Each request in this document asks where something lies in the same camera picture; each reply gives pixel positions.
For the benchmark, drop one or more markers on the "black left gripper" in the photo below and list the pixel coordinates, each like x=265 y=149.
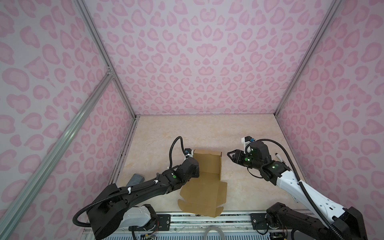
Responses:
x=197 y=172

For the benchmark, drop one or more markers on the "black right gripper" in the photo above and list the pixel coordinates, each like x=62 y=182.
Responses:
x=235 y=158

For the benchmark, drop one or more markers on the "brown cardboard paper box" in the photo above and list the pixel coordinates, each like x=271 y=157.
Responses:
x=207 y=194

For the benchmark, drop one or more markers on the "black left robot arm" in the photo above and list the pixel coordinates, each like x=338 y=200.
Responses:
x=107 y=210

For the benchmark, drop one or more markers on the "black marker pen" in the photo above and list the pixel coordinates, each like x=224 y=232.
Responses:
x=280 y=158

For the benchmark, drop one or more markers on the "grey whiteboard eraser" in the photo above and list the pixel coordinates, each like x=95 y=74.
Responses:
x=136 y=179

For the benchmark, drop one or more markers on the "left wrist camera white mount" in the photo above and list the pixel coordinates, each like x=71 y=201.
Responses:
x=188 y=153

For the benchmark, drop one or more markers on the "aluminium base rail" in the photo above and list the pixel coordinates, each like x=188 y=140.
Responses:
x=235 y=225

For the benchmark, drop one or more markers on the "aluminium frame post right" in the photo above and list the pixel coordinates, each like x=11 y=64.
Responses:
x=327 y=21

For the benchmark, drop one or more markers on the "aluminium frame post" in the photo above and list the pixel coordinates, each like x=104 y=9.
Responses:
x=327 y=21
x=91 y=26

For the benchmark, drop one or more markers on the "diagonal aluminium frame bar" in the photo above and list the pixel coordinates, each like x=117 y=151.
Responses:
x=20 y=205

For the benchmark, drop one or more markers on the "aluminium frame post left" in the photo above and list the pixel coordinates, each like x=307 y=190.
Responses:
x=91 y=26

